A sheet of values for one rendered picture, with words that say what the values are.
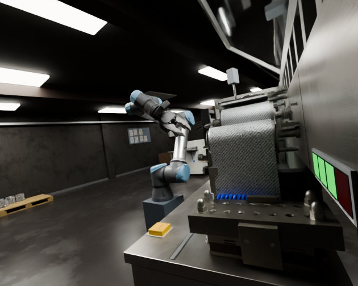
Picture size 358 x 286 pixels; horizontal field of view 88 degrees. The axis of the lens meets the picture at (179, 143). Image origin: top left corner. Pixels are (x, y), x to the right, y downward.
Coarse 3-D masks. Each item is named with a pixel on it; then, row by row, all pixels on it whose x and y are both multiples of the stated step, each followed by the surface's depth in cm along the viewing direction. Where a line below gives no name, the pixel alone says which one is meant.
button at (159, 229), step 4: (156, 224) 82; (160, 224) 81; (164, 224) 81; (168, 224) 80; (152, 228) 79; (156, 228) 78; (160, 228) 78; (164, 228) 77; (168, 228) 79; (152, 232) 77; (156, 232) 76; (160, 232) 75; (164, 232) 76
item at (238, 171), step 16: (224, 160) 74; (240, 160) 71; (256, 160) 69; (272, 160) 66; (224, 176) 75; (240, 176) 72; (256, 176) 69; (272, 176) 67; (224, 192) 75; (240, 192) 72; (256, 192) 70; (272, 192) 67
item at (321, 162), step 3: (318, 159) 38; (321, 159) 35; (321, 162) 36; (321, 165) 36; (321, 168) 36; (321, 171) 37; (324, 171) 34; (321, 174) 37; (324, 174) 34; (321, 177) 37; (324, 177) 34; (321, 180) 38; (324, 180) 35; (324, 183) 35
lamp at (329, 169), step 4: (328, 164) 30; (328, 168) 31; (332, 168) 29; (328, 172) 31; (332, 172) 29; (328, 176) 31; (332, 176) 29; (328, 180) 32; (332, 180) 29; (328, 184) 32; (332, 184) 30; (328, 188) 32; (332, 188) 30; (332, 192) 30; (336, 196) 28
